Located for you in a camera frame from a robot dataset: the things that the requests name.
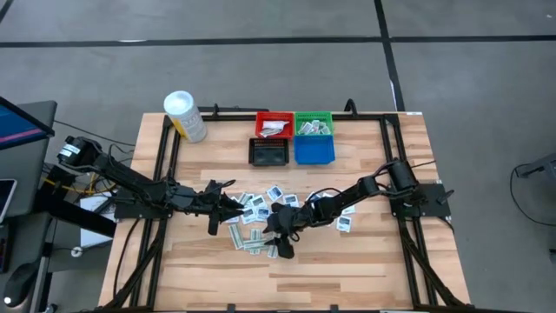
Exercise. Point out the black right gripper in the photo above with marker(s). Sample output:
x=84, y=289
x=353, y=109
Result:
x=284, y=221

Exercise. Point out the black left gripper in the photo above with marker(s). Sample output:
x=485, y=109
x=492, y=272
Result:
x=200, y=201

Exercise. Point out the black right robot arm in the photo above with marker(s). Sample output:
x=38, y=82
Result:
x=347, y=197

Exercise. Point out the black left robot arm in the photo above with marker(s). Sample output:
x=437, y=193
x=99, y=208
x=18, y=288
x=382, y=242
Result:
x=130, y=180

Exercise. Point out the black plastic basket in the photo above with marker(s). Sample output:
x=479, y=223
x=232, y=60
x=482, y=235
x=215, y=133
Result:
x=268, y=154

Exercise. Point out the blue plastic basket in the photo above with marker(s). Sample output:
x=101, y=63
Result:
x=313, y=150

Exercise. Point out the red plastic basket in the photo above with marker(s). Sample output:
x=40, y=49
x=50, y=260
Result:
x=274, y=116

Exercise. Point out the white wipes canister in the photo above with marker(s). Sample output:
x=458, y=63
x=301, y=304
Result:
x=184, y=113

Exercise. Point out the green plastic basket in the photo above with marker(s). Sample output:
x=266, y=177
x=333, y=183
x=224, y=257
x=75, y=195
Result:
x=313, y=116

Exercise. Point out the white paper sheet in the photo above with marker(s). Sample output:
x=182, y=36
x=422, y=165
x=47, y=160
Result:
x=93, y=237

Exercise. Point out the black support beam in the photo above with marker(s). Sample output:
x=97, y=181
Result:
x=78, y=217

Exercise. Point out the white tape roll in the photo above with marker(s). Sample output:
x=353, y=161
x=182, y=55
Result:
x=77, y=247

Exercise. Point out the grey workstation cart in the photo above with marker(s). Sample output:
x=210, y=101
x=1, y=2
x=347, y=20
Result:
x=26, y=174

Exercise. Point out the black computer monitor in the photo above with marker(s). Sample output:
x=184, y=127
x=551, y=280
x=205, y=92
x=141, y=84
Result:
x=17, y=126

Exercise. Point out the grey metal stand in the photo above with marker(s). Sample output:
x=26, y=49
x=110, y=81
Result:
x=538, y=167

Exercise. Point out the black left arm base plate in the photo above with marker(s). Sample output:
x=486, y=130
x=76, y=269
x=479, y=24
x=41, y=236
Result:
x=130, y=213

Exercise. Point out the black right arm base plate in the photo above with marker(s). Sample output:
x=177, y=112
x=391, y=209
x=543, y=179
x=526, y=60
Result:
x=434, y=204

